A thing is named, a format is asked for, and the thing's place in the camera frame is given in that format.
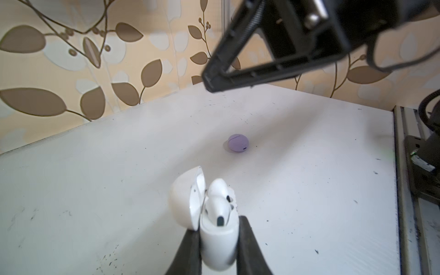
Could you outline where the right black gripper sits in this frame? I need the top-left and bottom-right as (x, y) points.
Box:
(202, 1), (431, 93)

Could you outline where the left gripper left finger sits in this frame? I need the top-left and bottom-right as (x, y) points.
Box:
(165, 230), (202, 275)

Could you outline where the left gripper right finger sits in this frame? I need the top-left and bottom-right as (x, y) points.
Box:
(236, 215), (273, 275)

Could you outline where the white round charging case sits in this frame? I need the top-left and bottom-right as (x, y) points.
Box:
(168, 166), (239, 272)

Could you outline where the purple round charging case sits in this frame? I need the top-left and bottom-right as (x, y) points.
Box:
(228, 134), (249, 152)

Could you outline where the white earbud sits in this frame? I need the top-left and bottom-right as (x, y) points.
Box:
(205, 196), (231, 227)
(207, 178), (236, 203)

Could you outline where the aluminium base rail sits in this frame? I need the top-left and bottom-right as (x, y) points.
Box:
(393, 106), (440, 275)

